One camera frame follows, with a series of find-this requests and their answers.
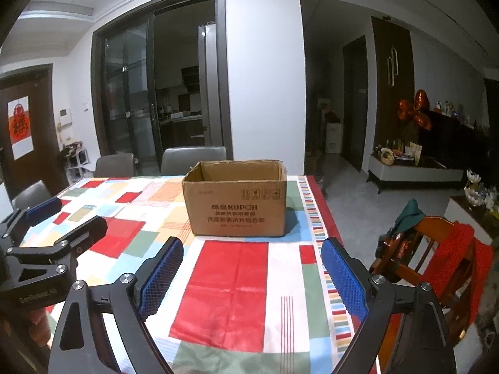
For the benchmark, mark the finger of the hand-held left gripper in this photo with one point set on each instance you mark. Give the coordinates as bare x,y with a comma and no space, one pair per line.
87,232
43,206

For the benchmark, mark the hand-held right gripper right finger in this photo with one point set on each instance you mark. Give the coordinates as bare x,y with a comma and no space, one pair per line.
345,276

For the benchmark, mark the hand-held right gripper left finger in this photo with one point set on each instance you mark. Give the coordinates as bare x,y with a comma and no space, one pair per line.
163,276

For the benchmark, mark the brown cardboard box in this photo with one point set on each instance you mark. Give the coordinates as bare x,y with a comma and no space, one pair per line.
234,210

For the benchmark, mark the white storage shelf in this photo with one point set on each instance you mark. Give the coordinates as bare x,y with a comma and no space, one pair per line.
80,163

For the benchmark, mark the colourful patchwork tablecloth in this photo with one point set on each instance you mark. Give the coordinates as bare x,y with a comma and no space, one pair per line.
234,280

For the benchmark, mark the brown wooden door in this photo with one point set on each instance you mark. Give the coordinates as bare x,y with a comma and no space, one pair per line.
45,124

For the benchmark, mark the red and white door poster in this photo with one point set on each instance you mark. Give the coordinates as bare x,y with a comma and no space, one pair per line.
19,124

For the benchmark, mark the green cloth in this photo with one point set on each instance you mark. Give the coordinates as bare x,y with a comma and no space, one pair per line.
409,214

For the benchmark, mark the white intercom panel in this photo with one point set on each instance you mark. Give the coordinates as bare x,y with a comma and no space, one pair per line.
65,117

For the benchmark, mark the wooden armchair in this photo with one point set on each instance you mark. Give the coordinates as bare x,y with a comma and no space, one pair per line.
429,233

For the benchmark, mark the red cloth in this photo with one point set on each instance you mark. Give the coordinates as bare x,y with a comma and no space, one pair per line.
460,257

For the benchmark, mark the wide grey dining chair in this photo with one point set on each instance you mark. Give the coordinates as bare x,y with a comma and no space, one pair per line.
183,159

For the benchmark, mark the white low cabinet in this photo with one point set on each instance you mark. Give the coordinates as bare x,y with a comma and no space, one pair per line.
409,173

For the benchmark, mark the fruit basket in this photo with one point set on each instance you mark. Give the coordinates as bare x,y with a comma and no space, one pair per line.
386,156

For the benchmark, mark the dark side table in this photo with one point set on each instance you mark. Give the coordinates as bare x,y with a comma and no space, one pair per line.
460,210

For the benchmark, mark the dark sliding glass door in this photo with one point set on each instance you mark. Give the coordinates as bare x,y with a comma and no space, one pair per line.
128,105

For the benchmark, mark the white paper bag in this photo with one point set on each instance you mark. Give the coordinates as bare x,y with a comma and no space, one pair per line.
334,138

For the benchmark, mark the white lotus ornaments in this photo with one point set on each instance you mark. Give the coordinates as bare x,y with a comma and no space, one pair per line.
473,193

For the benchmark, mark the tall dark cabinet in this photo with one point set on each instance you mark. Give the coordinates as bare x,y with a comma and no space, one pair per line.
382,124

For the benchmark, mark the dark interior door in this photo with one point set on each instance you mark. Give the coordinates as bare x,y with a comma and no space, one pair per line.
355,105

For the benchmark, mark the dark sideboard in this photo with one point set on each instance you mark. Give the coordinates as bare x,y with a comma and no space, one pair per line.
456,140

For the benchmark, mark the red foil balloons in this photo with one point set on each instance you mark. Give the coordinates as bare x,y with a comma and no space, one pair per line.
421,101

